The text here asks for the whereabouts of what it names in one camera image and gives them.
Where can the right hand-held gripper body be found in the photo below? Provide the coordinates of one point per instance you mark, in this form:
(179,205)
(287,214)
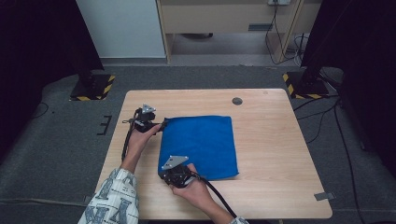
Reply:
(177,175)

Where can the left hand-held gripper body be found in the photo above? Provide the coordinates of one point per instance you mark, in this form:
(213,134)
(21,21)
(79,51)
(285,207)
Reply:
(144,119)

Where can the blue cloth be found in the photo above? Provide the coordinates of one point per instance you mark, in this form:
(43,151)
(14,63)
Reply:
(199,143)

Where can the person's right hand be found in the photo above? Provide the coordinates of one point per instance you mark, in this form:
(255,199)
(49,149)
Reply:
(196,193)

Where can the person's left hand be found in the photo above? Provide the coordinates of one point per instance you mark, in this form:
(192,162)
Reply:
(138,146)

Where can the black floor marking tape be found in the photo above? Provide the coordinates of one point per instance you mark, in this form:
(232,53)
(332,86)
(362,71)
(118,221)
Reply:
(106,124)

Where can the striped black stand base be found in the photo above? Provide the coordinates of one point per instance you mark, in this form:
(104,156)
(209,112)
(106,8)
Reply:
(93,88)
(306,87)

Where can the grey round table grommet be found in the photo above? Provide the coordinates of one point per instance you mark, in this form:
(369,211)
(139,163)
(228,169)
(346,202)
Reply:
(237,101)

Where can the grey tape piece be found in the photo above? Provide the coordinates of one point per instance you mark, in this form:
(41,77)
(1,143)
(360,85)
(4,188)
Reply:
(323,196)
(87,198)

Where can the white panel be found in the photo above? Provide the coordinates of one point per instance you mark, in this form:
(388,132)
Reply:
(124,28)

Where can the light wooden desk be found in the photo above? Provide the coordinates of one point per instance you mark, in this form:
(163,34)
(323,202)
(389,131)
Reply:
(218,17)

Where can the dark curtain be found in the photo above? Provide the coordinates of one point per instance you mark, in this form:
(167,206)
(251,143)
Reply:
(37,46)
(367,62)

